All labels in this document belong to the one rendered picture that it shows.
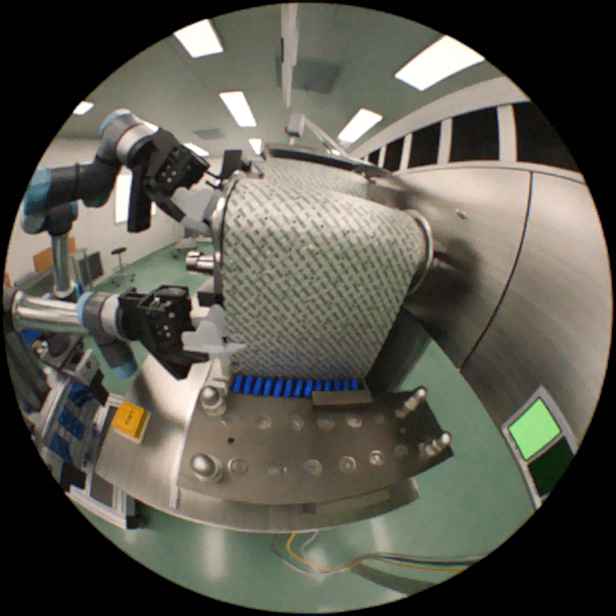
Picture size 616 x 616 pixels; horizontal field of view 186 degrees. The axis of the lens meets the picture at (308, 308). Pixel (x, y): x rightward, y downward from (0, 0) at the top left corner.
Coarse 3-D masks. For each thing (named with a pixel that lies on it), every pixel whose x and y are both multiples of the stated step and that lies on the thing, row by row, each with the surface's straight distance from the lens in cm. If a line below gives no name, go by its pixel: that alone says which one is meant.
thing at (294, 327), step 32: (224, 288) 23; (256, 288) 22; (288, 288) 22; (320, 288) 22; (352, 288) 23; (256, 320) 24; (288, 320) 24; (320, 320) 24; (352, 320) 25; (384, 320) 28; (256, 352) 28; (288, 352) 27; (320, 352) 28; (352, 352) 29
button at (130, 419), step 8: (120, 408) 50; (128, 408) 49; (136, 408) 48; (120, 416) 49; (128, 416) 48; (136, 416) 47; (144, 416) 47; (112, 424) 49; (120, 424) 48; (128, 424) 47; (136, 424) 46; (128, 432) 46; (136, 432) 46
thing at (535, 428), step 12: (540, 408) 26; (528, 420) 27; (540, 420) 26; (552, 420) 26; (516, 432) 27; (528, 432) 27; (540, 432) 27; (552, 432) 27; (528, 444) 27; (540, 444) 27; (528, 456) 28
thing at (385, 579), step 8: (416, 360) 66; (400, 384) 73; (352, 568) 143; (360, 568) 135; (368, 568) 132; (368, 576) 126; (376, 576) 118; (384, 576) 116; (392, 576) 113; (400, 576) 111; (384, 584) 114; (392, 584) 107; (400, 584) 103; (408, 584) 101; (416, 584) 99; (424, 584) 96; (432, 584) 94; (400, 592) 105; (408, 592) 100; (416, 592) 96
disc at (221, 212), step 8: (232, 176) 23; (240, 176) 26; (232, 184) 23; (224, 192) 21; (224, 200) 21; (224, 208) 21; (216, 216) 20; (224, 216) 21; (216, 224) 20; (216, 232) 20; (216, 240) 20; (216, 248) 21; (216, 256) 21
